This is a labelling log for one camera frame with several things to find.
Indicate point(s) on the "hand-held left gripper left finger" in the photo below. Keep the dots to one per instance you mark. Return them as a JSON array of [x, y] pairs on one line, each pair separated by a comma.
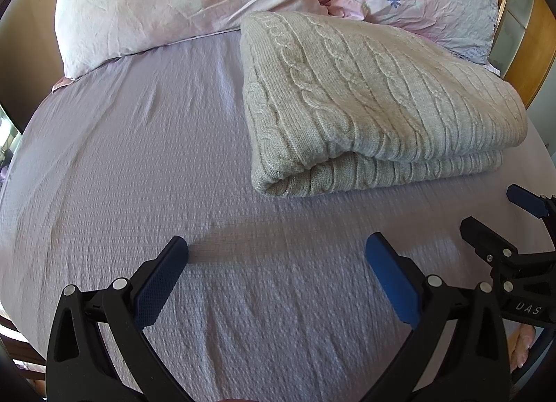
[[157, 287]]

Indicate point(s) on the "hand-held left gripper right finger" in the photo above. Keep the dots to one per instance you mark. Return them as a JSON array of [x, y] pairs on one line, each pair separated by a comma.
[[393, 284]]

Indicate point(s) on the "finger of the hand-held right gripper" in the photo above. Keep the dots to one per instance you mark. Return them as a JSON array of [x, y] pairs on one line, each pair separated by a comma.
[[482, 234], [527, 200]]

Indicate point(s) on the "person's right hand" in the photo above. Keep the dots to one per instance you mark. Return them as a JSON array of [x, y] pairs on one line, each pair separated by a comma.
[[520, 347]]

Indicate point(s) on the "lavender bed sheet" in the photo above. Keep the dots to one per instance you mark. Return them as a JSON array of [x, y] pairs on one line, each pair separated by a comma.
[[130, 167]]

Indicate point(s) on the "wooden headboard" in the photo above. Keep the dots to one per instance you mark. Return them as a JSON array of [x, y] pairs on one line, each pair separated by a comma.
[[536, 50]]

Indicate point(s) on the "wooden bed side rail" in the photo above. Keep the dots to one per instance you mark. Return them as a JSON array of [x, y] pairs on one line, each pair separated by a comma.
[[17, 341]]

